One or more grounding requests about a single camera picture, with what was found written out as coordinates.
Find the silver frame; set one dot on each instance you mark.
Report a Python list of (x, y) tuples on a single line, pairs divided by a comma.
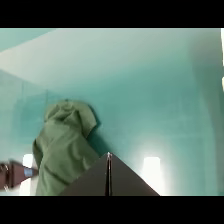
[(15, 173)]

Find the green shirt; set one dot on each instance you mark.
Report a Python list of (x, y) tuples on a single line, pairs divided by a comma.
[(63, 146)]

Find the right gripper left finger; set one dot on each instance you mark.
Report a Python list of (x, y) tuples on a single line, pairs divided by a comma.
[(93, 181)]

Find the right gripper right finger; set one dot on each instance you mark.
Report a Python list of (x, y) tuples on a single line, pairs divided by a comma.
[(128, 181)]

